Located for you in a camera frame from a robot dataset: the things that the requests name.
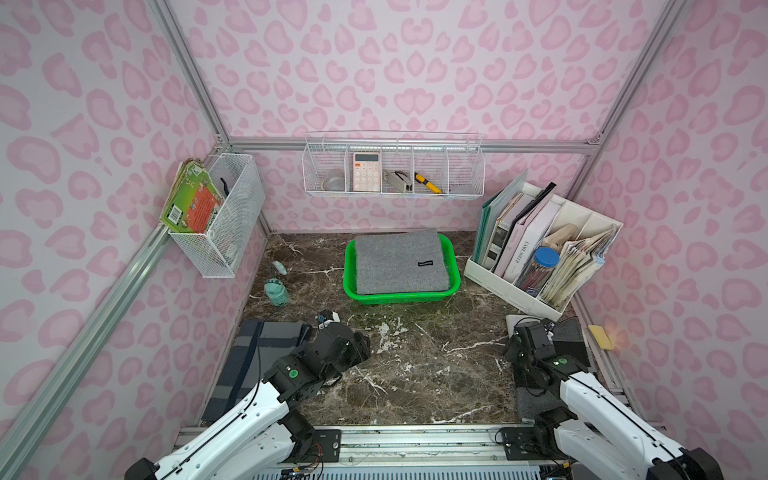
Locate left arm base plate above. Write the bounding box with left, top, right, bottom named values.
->
left=284, top=428, right=342, bottom=463

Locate grey fuzzy scarf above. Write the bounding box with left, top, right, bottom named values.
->
left=355, top=230, right=450, bottom=295

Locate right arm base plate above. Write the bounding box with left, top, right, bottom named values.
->
left=494, top=426, right=566, bottom=461

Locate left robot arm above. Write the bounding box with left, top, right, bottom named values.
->
left=124, top=321, right=371, bottom=479

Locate white wire side basket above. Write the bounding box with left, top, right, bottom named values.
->
left=166, top=153, right=266, bottom=279

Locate pink white calculator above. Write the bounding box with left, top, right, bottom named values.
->
left=352, top=152, right=382, bottom=193

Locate green red booklet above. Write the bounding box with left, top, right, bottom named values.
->
left=160, top=158, right=224, bottom=234

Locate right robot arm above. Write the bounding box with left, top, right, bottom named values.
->
left=504, top=317, right=724, bottom=479

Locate white file organizer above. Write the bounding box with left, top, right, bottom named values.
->
left=464, top=175, right=623, bottom=321

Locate silver stapler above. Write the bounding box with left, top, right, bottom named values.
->
left=383, top=170, right=413, bottom=193

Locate white wire wall shelf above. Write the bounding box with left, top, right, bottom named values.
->
left=302, top=131, right=485, bottom=199

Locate yellow sticky note pad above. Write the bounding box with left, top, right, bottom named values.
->
left=588, top=325, right=614, bottom=351

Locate blue lid pencil jar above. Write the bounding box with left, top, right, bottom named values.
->
left=515, top=247, right=560, bottom=297

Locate pink white book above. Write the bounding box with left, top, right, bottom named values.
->
left=494, top=200, right=562, bottom=283

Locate green binder folder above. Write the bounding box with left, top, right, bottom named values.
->
left=471, top=169, right=528, bottom=264

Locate grey black checked scarf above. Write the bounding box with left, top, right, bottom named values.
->
left=512, top=316, right=594, bottom=423

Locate dark blue plaid scarf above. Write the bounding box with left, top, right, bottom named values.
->
left=202, top=318, right=311, bottom=423

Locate green plastic basket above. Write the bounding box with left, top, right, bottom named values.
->
left=343, top=233, right=461, bottom=305

